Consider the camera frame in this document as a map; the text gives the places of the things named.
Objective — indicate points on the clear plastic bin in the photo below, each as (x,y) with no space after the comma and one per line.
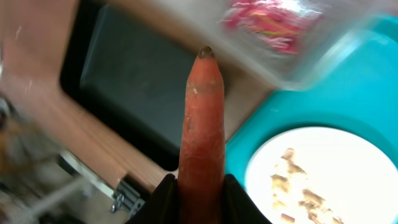
(322,48)

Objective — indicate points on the teal plastic tray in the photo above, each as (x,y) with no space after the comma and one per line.
(359,95)

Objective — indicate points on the red snack wrapper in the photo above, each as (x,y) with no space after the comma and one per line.
(280,24)

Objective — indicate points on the pink plate with food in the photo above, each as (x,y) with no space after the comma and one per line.
(324,175)

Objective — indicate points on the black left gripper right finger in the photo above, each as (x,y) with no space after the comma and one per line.
(238,208)

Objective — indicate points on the orange carrot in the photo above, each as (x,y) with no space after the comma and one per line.
(202,153)

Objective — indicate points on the black tray bin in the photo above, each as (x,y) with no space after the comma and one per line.
(129,76)

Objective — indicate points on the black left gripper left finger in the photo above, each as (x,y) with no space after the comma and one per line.
(162,207)

